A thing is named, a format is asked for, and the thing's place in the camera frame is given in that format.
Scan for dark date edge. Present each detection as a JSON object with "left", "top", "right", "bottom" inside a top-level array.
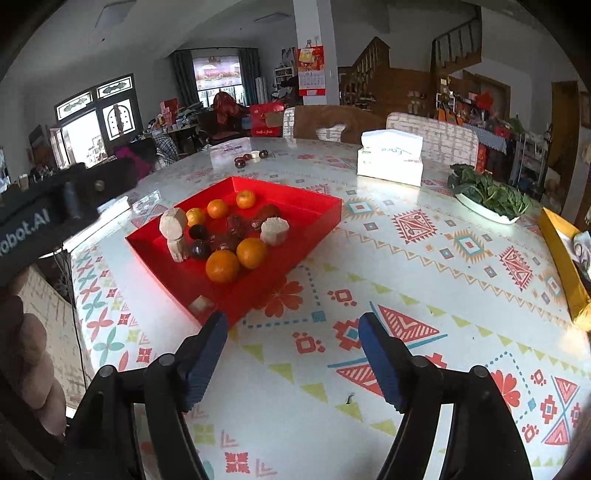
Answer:
[{"left": 190, "top": 239, "right": 211, "bottom": 261}]

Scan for person left hand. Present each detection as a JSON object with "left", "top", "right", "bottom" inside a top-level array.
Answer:
[{"left": 1, "top": 269, "right": 67, "bottom": 438}]

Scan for beige sugarcane chunk front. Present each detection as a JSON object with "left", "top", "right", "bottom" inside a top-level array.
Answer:
[{"left": 259, "top": 217, "right": 290, "bottom": 246}]

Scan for yellow taped cardboard tray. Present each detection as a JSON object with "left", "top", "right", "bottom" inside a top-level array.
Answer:
[{"left": 538, "top": 208, "right": 590, "bottom": 332}]

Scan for white patterned chair back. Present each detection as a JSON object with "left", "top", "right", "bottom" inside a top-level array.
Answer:
[{"left": 386, "top": 112, "right": 479, "bottom": 167}]

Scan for small orange mandarin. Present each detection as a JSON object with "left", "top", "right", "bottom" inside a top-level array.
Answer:
[{"left": 235, "top": 190, "right": 256, "bottom": 209}]

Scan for beige sugarcane chunk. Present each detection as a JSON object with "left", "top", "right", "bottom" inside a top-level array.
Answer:
[
  {"left": 259, "top": 217, "right": 290, "bottom": 246},
  {"left": 166, "top": 236, "right": 190, "bottom": 263},
  {"left": 159, "top": 208, "right": 187, "bottom": 241}
]

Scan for white oval plate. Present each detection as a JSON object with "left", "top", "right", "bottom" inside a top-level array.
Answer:
[{"left": 455, "top": 193, "right": 520, "bottom": 225}]

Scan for brown chair back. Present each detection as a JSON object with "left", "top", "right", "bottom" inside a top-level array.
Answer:
[{"left": 283, "top": 105, "right": 386, "bottom": 145}]

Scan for beige sugarcane chunk back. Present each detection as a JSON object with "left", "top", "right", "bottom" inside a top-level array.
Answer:
[{"left": 166, "top": 236, "right": 190, "bottom": 263}]

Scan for green spinach leaves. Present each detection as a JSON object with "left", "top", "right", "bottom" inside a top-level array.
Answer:
[{"left": 448, "top": 164, "right": 532, "bottom": 219}]

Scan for red jujube fruit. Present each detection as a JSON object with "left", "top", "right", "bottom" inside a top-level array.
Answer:
[{"left": 226, "top": 214, "right": 249, "bottom": 241}]

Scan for wall calendar red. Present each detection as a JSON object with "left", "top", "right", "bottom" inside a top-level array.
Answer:
[{"left": 297, "top": 46, "right": 325, "bottom": 97}]

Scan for red shallow box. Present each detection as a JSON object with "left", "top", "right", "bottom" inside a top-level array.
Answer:
[{"left": 126, "top": 176, "right": 342, "bottom": 324}]

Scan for large orange mandarin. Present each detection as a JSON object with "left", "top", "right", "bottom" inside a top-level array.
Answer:
[{"left": 205, "top": 250, "right": 240, "bottom": 283}]

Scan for white tissue box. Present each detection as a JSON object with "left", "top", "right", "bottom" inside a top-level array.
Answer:
[{"left": 356, "top": 129, "right": 424, "bottom": 187}]

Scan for large brown date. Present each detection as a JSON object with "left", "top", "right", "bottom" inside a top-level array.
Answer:
[{"left": 250, "top": 204, "right": 280, "bottom": 231}]

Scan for grey cloth glove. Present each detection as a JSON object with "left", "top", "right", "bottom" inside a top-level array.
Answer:
[{"left": 572, "top": 231, "right": 591, "bottom": 280}]

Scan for small toy items cluster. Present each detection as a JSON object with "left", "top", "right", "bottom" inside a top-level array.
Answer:
[{"left": 235, "top": 149, "right": 270, "bottom": 170}]

